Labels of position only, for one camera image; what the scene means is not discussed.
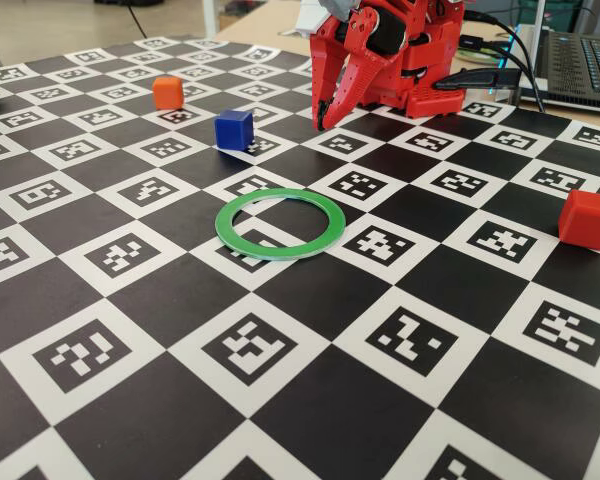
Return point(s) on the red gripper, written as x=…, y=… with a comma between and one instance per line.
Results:
x=361, y=71

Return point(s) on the blue cube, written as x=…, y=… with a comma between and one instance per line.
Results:
x=232, y=132

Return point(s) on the orange cube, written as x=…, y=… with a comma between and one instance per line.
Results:
x=168, y=95

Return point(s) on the red cube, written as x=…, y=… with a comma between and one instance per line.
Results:
x=587, y=220

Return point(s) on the red robot arm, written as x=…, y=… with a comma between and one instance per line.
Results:
x=430, y=100

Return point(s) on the large black connector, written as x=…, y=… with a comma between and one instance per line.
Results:
x=475, y=80

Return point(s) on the dark laptop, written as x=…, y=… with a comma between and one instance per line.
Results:
x=580, y=65

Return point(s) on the black white marker mat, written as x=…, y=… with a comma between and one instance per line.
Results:
x=130, y=300

